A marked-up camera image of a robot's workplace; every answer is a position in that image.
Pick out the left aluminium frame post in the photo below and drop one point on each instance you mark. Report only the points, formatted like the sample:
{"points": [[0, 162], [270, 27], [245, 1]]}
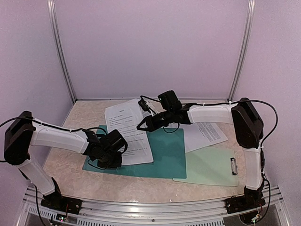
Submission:
{"points": [[59, 49]]}

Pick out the right aluminium frame post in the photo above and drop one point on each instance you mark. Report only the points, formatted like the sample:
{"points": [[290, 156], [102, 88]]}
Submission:
{"points": [[243, 49]]}

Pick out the printed paper sheet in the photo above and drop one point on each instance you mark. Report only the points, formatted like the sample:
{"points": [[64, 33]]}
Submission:
{"points": [[125, 117]]}

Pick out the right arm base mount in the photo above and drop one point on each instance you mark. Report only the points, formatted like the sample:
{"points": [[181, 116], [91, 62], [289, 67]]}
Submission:
{"points": [[249, 200]]}

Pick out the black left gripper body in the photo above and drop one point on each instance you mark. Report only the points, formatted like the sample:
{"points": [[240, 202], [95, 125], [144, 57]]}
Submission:
{"points": [[110, 161]]}

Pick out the printed paper stack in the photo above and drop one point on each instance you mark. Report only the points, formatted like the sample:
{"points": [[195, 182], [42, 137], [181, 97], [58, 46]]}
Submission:
{"points": [[202, 134]]}

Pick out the dark green folder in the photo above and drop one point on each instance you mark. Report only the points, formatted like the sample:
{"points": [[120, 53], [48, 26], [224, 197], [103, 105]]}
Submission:
{"points": [[168, 149]]}

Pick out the aluminium frame post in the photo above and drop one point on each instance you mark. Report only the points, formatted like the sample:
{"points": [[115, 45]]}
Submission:
{"points": [[59, 49], [243, 49]]}

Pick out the front aluminium rail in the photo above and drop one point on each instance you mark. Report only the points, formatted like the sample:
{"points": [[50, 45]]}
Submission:
{"points": [[104, 213]]}

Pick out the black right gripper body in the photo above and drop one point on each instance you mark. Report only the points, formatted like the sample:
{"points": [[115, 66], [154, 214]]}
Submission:
{"points": [[159, 124]]}

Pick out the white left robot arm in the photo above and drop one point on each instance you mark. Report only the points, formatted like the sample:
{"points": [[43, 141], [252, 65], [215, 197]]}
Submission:
{"points": [[26, 131]]}

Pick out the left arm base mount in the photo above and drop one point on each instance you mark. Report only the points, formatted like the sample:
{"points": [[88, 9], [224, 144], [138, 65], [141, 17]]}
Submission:
{"points": [[56, 201]]}

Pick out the light green clipboard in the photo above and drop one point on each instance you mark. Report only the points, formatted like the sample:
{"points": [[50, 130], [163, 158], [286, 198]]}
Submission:
{"points": [[211, 166]]}

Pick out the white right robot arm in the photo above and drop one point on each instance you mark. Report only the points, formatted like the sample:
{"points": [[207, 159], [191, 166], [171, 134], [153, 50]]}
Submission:
{"points": [[246, 121]]}

